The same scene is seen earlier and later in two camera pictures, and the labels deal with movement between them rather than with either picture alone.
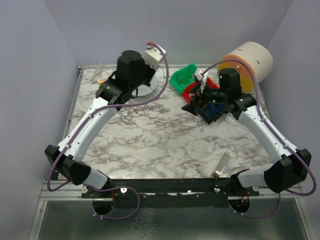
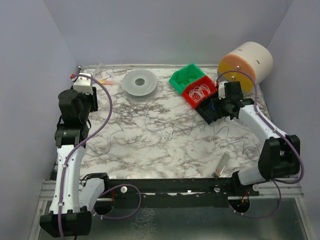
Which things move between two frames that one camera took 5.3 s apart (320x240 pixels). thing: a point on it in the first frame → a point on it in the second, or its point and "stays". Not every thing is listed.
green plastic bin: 181,77 stays
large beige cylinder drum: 257,55 stays
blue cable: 201,124 → 173,135
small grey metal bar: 221,165 stays
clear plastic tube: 96,71 stays
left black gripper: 147,75 → 92,102
